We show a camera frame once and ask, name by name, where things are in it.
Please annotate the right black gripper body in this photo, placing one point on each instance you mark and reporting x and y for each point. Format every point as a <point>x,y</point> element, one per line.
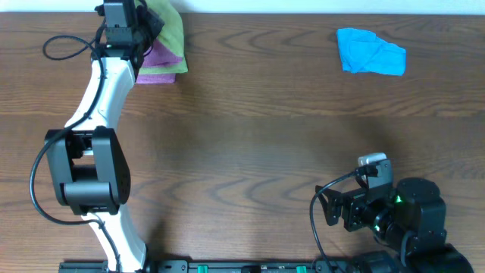
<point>358,214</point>

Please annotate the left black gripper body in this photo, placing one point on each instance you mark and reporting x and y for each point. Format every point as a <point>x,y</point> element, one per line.
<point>149,26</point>

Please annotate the light green microfiber cloth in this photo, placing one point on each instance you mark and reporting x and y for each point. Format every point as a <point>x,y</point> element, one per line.
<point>172,35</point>

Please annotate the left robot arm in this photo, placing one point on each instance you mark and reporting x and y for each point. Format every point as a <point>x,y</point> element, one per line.
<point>89,172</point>

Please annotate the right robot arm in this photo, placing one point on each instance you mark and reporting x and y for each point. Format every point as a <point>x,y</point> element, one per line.
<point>408,218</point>

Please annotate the top folded purple cloth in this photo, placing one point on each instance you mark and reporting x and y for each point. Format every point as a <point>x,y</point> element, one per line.
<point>158,55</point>

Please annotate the folded purple cloth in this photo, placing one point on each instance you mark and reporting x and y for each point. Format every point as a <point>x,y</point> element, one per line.
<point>158,55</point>
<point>156,78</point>

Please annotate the bottom folded purple cloth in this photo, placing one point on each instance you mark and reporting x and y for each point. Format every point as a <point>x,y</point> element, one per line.
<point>156,78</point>

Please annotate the folded green cloth in stack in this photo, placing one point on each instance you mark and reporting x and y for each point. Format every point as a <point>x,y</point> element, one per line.
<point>173,69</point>

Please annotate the blue crumpled cloth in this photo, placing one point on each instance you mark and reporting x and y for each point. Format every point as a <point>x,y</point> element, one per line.
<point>362,51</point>

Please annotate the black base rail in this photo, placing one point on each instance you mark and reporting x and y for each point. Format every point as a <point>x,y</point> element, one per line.
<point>182,266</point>

